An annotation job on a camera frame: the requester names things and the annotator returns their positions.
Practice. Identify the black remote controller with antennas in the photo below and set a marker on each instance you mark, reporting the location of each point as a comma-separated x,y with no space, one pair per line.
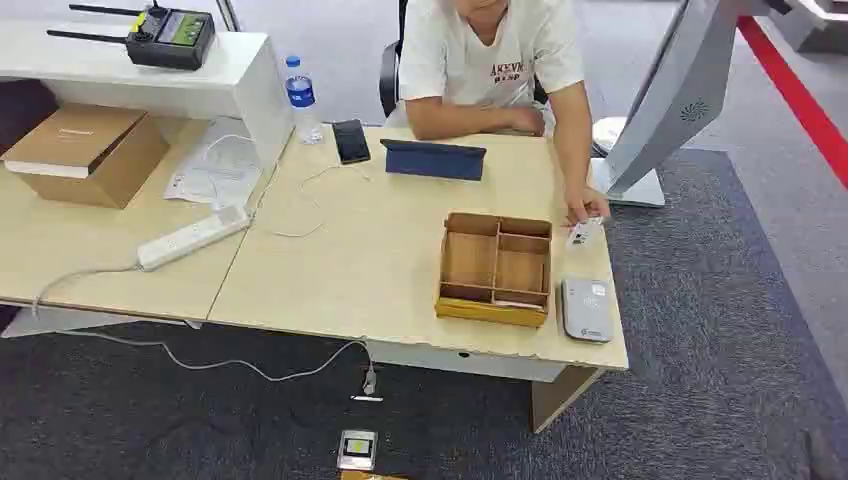
162,34

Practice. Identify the clear water bottle blue label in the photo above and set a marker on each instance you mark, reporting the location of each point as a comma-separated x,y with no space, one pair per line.
303,102

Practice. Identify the white shelf riser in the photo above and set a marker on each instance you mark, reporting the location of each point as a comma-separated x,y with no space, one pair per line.
166,73

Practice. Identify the wooden compartment box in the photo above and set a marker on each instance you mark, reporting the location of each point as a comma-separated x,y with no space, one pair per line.
495,268

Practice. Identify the white card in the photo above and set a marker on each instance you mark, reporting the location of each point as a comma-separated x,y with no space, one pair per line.
583,233

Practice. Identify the small device with screen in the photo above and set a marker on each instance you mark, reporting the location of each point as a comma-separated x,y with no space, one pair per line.
357,449

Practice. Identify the grey card reader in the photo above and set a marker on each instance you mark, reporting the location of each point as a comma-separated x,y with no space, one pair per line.
586,309

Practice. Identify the white power strip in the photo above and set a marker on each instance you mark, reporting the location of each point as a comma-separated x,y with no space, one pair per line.
193,236

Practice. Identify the person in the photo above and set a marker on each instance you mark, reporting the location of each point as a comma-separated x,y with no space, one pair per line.
464,66

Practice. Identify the black smartphone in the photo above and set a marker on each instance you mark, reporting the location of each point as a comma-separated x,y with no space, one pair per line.
350,141

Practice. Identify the person's right hand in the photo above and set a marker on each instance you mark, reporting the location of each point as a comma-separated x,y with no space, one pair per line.
526,120

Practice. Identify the grey plug adapter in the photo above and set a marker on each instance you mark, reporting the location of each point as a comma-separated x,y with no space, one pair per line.
368,385

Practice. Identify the silver kiosk stand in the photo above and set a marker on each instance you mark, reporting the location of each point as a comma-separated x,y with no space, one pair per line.
676,99

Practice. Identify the person's left hand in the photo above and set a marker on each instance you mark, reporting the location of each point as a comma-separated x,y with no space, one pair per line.
586,203

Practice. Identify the white papers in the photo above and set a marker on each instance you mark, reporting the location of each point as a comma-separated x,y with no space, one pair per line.
215,166

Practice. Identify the blue tablet case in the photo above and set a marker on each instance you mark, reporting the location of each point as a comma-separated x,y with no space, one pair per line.
434,161

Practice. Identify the brown cardboard box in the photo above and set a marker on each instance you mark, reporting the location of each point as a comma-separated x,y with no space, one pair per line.
86,154

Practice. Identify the black office chair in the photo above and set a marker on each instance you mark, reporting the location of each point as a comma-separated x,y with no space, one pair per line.
392,66

